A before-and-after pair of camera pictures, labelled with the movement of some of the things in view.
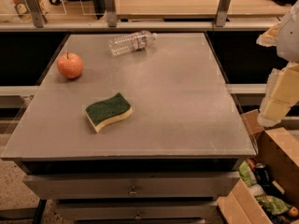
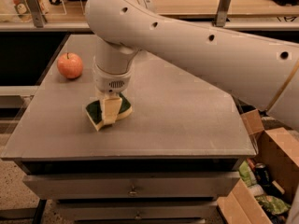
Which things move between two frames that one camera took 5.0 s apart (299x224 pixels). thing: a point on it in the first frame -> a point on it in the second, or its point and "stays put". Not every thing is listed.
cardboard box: (278, 149) stays put
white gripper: (289, 41) -> (111, 80)
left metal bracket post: (35, 6) stays put
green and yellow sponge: (101, 112) stays put
